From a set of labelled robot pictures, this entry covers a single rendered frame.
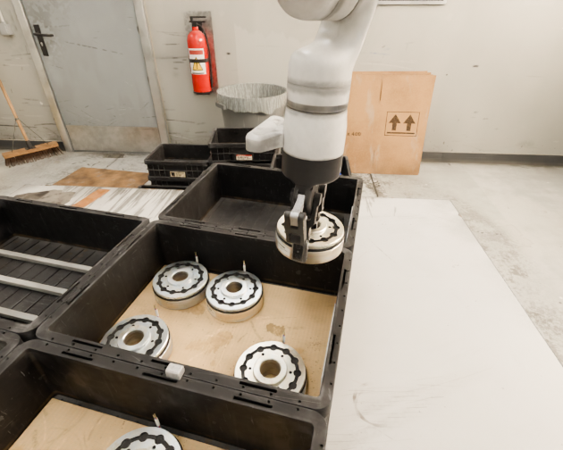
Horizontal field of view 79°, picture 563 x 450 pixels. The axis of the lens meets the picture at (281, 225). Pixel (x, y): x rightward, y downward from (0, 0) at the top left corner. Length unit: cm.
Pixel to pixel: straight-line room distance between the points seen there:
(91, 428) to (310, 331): 34
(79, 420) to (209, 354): 19
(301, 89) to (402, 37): 289
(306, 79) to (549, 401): 70
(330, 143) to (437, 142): 319
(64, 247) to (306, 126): 68
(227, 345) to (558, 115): 364
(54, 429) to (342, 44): 59
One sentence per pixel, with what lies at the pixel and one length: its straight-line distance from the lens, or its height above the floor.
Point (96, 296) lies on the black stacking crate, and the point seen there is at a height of 91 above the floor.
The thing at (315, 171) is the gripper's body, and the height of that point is 113.
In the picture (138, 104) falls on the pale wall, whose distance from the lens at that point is 360.
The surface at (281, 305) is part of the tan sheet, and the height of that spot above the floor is 83.
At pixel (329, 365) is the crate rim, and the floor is 93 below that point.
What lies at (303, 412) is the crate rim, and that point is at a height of 93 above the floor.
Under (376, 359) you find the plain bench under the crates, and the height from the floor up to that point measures 70.
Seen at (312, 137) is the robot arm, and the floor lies 117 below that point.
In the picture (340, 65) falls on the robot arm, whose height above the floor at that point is 125.
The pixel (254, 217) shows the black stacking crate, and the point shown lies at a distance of 89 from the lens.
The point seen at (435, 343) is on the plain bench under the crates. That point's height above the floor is 70.
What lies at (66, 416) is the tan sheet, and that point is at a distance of 61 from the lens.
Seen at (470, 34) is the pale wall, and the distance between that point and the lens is 341.
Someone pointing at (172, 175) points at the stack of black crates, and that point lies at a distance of 224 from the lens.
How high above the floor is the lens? 130
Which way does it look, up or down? 33 degrees down
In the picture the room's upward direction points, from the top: straight up
